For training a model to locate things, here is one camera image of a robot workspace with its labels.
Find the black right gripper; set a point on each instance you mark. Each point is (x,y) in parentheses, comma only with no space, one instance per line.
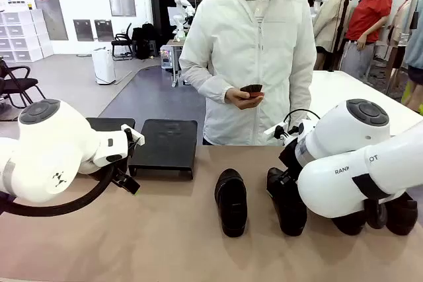
(290,158)

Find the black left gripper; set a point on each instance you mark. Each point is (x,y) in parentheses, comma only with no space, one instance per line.
(131,155)

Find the black plain loafer shoe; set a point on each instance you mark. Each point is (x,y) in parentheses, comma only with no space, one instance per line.
(231,206)
(401,217)

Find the dark shoe brush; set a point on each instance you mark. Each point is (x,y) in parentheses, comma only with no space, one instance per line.
(252,90)

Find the person's right forearm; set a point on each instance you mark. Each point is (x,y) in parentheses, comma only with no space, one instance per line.
(205,84)

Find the person's left forearm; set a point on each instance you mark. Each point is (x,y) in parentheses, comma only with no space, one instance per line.
(302,97)

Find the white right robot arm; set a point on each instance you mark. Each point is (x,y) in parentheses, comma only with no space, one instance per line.
(330,189)

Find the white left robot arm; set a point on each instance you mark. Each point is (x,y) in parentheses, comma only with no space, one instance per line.
(49,150)

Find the black metal shoe stand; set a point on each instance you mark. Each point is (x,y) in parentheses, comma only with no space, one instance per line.
(165,150)
(109,123)

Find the person's right hand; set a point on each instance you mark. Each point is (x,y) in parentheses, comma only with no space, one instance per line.
(236,97)

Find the white table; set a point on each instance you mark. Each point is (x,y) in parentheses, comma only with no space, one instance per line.
(347,87)

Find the person in white jacket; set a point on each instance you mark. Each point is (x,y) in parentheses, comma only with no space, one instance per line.
(248,47)

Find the white air purifier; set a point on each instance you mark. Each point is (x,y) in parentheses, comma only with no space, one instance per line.
(103,65)

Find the computer tower with lights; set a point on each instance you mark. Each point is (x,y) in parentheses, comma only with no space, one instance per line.
(167,57)

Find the black tripod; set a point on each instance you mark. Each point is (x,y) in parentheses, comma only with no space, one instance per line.
(340,31)

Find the black office chair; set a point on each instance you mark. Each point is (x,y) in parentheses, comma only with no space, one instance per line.
(18,83)
(121,43)

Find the black backpack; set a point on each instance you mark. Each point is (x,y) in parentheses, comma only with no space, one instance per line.
(143,41)

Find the mannequin in beige coat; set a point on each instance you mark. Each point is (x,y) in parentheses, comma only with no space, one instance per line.
(330,21)

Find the small desk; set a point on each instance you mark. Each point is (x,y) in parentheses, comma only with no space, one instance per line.
(175,42)

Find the person in red shirt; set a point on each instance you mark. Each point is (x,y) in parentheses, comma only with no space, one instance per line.
(367,18)

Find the beige hanging garment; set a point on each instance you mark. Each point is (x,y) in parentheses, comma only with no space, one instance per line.
(398,31)

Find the white drawer cabinet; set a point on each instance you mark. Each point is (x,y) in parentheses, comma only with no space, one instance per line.
(20,36)

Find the metal clothes rack pole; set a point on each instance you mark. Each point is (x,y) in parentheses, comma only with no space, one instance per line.
(413,14)

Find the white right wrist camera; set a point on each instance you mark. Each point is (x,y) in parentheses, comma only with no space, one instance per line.
(272,131)

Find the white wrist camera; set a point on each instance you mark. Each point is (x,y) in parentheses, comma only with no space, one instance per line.
(137,137)
(272,131)

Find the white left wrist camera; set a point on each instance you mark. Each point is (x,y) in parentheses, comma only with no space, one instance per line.
(137,137)

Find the small grey wall panel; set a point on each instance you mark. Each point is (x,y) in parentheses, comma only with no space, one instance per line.
(83,30)
(104,30)

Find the grey wall door panel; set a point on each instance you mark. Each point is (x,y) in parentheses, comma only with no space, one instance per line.
(53,18)

